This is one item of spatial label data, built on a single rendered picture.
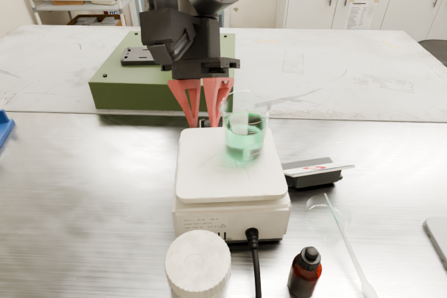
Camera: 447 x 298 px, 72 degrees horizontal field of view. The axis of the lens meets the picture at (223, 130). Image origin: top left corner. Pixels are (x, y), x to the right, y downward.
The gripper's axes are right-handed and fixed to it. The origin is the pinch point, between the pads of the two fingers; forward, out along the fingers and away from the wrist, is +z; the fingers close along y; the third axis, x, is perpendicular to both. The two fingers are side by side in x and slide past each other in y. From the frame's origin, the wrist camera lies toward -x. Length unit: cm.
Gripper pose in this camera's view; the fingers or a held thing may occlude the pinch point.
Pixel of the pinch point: (203, 122)
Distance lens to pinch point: 46.1
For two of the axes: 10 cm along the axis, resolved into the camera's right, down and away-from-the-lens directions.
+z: 0.4, 9.9, 1.5
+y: 9.1, 0.3, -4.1
